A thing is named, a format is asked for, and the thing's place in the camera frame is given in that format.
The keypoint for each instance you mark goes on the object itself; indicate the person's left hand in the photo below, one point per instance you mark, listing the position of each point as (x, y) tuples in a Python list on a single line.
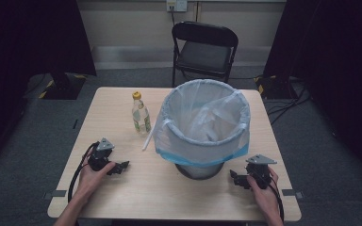
[(91, 179)]

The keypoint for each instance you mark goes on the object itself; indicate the person's right hand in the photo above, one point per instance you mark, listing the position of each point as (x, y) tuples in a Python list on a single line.
[(264, 199)]

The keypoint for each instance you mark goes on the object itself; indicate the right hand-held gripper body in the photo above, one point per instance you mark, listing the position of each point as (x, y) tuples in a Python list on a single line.
[(259, 174)]

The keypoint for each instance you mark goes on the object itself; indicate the dark curtain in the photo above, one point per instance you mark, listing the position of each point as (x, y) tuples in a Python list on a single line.
[(22, 62), (336, 62)]

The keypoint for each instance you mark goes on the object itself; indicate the white straw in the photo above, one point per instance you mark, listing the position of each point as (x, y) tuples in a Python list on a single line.
[(147, 139)]

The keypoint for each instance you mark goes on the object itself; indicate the black folding chair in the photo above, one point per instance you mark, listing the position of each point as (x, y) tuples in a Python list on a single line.
[(204, 55)]

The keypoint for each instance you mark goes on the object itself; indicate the white wall outlet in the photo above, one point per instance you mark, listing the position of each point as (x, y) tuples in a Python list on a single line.
[(176, 5)]

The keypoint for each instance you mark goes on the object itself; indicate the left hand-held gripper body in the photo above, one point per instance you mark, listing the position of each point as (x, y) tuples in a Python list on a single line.
[(100, 158)]

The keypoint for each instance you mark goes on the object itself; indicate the small black floor strip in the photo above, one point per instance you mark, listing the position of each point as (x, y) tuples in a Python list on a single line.
[(75, 123)]

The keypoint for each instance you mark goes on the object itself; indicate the clear bottle with yellow cap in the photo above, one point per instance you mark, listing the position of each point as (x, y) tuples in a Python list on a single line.
[(140, 116)]

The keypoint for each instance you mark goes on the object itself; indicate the grey tape strip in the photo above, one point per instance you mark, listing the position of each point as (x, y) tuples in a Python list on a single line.
[(291, 193), (56, 194)]

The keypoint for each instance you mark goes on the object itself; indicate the black stand base striped tape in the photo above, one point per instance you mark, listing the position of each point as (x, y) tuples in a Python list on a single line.
[(62, 88), (273, 88)]

